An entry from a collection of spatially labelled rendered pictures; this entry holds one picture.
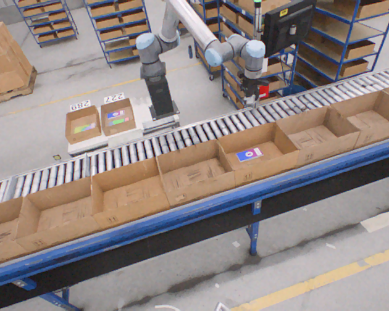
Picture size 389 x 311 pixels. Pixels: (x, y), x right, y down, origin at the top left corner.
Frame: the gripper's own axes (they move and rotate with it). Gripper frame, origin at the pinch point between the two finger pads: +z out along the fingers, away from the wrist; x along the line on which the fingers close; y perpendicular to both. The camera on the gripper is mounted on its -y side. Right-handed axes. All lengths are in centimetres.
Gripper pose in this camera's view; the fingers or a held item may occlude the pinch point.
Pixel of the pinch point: (252, 102)
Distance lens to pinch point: 158.4
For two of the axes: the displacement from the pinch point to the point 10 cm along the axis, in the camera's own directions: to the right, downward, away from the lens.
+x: 3.7, 7.1, -6.0
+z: 0.9, 6.1, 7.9
